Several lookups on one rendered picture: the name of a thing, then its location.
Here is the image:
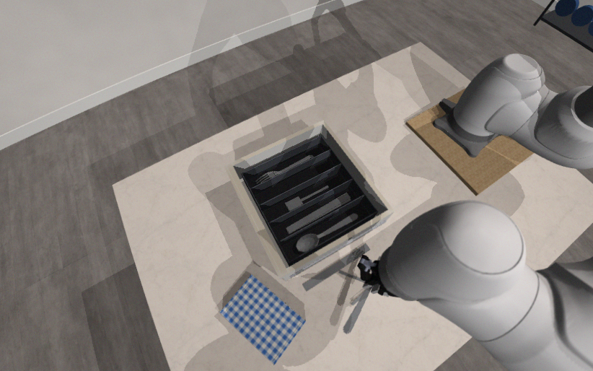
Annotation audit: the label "black tray dividers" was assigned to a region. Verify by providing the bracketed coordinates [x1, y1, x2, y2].
[241, 135, 378, 266]

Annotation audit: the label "grey fork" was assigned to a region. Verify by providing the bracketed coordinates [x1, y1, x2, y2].
[343, 286, 373, 334]
[256, 155, 313, 184]

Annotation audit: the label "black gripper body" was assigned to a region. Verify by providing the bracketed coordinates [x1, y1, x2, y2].
[370, 260, 397, 297]

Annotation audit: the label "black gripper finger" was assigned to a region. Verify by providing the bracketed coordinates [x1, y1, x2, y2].
[371, 284, 385, 295]
[357, 255, 378, 289]

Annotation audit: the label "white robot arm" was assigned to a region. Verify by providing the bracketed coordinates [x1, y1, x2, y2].
[379, 53, 593, 371]

